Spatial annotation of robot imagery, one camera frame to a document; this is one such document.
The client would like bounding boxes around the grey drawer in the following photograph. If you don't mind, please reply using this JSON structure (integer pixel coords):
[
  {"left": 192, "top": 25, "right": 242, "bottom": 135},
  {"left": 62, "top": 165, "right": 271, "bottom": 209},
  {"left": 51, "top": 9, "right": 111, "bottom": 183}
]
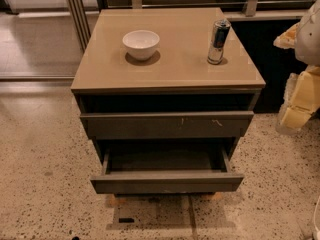
[
  {"left": 90, "top": 150, "right": 244, "bottom": 195},
  {"left": 80, "top": 111, "right": 253, "bottom": 140}
]

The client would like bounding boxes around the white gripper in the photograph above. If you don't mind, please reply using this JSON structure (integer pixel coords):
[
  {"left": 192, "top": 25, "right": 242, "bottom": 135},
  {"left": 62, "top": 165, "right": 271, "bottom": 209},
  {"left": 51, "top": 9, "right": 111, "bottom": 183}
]
[{"left": 273, "top": 23, "right": 320, "bottom": 134}]

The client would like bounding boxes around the white ceramic bowl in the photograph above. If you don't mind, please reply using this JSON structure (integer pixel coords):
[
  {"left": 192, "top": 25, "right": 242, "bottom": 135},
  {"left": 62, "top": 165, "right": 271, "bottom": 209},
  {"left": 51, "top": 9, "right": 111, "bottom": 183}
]
[{"left": 122, "top": 30, "right": 160, "bottom": 61}]

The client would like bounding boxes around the grey top drawer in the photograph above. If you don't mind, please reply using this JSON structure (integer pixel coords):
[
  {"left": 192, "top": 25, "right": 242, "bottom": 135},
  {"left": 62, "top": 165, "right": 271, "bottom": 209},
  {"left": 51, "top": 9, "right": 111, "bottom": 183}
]
[{"left": 80, "top": 111, "right": 253, "bottom": 140}]

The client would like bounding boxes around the small black floor object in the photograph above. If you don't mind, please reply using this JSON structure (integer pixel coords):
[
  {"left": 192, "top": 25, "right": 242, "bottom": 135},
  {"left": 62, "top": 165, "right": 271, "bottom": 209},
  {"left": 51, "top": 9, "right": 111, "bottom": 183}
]
[{"left": 119, "top": 218, "right": 135, "bottom": 223}]

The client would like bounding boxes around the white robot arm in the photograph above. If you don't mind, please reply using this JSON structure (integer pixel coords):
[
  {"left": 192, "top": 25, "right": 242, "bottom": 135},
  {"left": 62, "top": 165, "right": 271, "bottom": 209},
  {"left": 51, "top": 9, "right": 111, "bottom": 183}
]
[{"left": 273, "top": 0, "right": 320, "bottom": 135}]

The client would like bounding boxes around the silver blue drink can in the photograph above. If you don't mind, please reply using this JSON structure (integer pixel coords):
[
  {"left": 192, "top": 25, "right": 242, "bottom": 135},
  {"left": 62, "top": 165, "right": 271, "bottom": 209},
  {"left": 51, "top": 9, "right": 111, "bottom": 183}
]
[{"left": 207, "top": 19, "right": 231, "bottom": 65}]

